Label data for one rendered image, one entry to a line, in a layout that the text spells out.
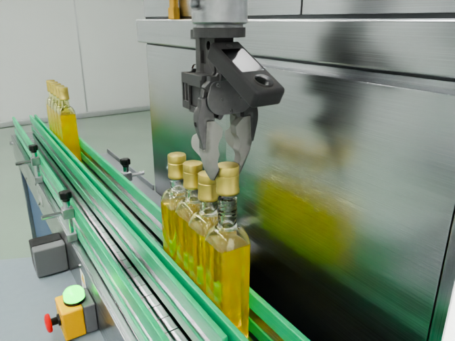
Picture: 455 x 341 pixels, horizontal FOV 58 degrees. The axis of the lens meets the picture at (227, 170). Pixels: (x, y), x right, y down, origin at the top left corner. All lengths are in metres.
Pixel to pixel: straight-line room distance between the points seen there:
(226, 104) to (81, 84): 6.03
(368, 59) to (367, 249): 0.25
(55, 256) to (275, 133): 0.72
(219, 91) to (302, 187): 0.22
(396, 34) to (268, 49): 0.24
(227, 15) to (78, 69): 6.02
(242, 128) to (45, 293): 0.74
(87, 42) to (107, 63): 0.41
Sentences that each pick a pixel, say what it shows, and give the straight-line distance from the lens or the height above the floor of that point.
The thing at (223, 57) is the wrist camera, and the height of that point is 1.35.
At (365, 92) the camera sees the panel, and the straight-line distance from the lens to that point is 0.56.
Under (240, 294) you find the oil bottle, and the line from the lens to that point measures 0.69.
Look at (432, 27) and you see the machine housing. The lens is 0.52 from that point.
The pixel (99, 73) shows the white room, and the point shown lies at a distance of 6.62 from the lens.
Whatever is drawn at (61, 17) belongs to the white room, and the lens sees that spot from 6.47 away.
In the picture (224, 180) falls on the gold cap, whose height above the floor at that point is 1.18.
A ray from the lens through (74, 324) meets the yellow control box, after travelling 0.98.
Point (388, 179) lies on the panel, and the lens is 0.56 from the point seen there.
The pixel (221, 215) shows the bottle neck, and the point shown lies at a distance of 0.62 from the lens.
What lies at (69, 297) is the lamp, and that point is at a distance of 0.96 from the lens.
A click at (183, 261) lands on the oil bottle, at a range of 0.78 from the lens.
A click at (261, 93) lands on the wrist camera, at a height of 1.31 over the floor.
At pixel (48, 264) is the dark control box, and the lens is 1.21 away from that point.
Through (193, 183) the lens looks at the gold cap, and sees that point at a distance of 0.71.
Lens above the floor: 1.39
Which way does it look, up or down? 20 degrees down
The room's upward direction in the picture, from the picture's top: straight up
